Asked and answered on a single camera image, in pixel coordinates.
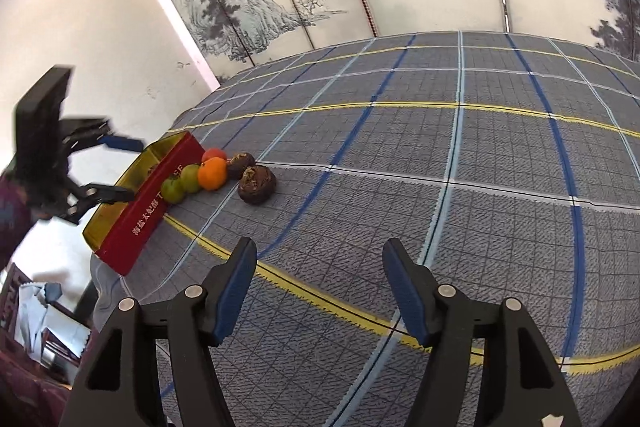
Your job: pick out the large brown pastry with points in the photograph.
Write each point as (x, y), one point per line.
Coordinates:
(256, 185)

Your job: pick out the dark carved wooden furniture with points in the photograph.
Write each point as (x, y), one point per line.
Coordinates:
(25, 387)

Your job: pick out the red-orange round fruit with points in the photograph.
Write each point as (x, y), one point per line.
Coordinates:
(215, 154)

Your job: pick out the white cloth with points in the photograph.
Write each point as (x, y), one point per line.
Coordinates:
(42, 317)

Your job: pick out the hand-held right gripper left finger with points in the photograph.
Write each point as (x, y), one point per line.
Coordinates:
(234, 289)

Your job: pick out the orange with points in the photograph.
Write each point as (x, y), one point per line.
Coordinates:
(212, 174)

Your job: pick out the person's left forearm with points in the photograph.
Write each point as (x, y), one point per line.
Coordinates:
(12, 212)

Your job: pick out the red box with gold inside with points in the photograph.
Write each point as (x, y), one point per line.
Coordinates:
(145, 212)

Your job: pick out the small brown pastry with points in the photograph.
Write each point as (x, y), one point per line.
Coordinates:
(240, 163)

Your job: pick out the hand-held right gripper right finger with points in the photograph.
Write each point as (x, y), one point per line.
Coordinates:
(407, 294)

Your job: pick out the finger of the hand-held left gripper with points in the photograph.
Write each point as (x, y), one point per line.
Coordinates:
(112, 193)
(122, 143)

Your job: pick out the green round fruit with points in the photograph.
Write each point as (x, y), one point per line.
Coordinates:
(191, 178)
(172, 190)

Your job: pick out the grey checked blanket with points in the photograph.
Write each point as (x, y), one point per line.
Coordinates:
(400, 157)

